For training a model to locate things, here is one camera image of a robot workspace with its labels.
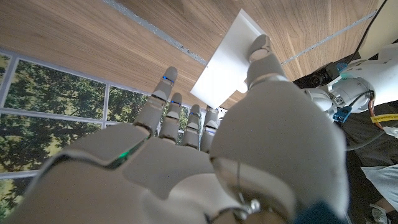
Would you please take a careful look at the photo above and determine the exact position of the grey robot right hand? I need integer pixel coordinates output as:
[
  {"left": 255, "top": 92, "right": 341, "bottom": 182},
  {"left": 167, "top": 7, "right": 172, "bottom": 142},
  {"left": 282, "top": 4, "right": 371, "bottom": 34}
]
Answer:
[{"left": 0, "top": 34, "right": 351, "bottom": 224}]

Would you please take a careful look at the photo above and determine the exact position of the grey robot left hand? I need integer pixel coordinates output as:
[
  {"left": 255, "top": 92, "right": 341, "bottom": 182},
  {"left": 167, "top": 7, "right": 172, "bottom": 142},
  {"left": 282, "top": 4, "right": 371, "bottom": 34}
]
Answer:
[{"left": 303, "top": 88, "right": 338, "bottom": 118}]

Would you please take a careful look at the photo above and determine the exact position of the grey tape outline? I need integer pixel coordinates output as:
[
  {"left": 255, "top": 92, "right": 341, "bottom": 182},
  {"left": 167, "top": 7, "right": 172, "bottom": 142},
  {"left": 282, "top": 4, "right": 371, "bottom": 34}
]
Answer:
[{"left": 102, "top": 0, "right": 379, "bottom": 66}]

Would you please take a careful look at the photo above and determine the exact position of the printed window backdrop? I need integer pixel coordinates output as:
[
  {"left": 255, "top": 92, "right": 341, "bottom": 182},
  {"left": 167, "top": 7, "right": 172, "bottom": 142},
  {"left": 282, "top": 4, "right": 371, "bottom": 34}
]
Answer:
[{"left": 0, "top": 48, "right": 225, "bottom": 224}]

